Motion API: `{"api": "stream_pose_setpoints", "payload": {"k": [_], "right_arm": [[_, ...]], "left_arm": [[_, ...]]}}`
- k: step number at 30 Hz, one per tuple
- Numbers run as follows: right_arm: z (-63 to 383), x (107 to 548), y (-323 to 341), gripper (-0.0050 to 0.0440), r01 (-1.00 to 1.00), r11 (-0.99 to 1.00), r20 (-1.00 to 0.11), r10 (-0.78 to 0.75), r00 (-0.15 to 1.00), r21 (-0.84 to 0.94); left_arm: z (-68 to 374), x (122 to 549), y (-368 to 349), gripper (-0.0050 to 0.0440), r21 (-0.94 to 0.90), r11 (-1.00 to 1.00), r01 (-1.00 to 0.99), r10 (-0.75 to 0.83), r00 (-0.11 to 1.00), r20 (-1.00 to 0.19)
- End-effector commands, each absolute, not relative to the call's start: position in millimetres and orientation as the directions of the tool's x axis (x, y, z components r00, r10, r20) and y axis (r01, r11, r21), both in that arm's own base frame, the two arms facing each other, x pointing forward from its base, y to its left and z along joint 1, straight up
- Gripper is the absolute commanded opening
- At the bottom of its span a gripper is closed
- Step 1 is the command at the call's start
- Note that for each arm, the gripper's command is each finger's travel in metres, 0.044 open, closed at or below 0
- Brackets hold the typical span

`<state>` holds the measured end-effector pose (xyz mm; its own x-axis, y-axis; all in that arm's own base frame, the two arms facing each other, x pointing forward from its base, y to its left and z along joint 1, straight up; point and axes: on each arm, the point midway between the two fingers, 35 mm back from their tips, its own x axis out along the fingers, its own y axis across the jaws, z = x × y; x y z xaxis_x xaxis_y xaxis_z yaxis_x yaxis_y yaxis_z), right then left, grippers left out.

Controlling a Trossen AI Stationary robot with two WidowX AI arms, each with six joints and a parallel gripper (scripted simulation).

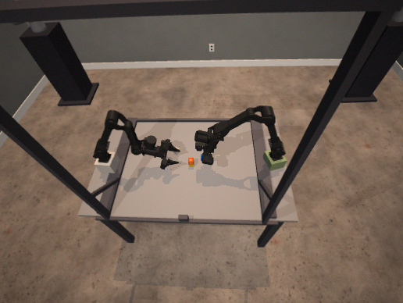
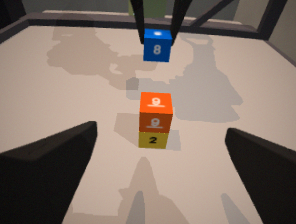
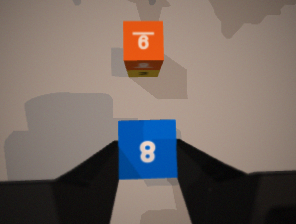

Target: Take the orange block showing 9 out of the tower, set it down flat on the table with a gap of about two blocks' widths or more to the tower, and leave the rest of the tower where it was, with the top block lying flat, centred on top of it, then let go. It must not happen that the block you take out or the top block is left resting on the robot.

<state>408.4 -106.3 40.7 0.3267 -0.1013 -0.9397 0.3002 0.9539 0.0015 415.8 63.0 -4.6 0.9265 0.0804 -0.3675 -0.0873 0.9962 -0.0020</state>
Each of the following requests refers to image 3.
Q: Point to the orange number block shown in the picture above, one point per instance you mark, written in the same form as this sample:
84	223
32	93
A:
143	45

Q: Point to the yellow block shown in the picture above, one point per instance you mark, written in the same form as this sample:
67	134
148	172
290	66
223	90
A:
143	73

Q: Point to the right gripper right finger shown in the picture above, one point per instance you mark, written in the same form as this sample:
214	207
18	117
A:
214	195

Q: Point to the blue block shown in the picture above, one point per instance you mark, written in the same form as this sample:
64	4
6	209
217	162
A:
147	149

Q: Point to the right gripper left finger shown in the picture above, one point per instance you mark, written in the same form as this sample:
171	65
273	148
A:
88	198

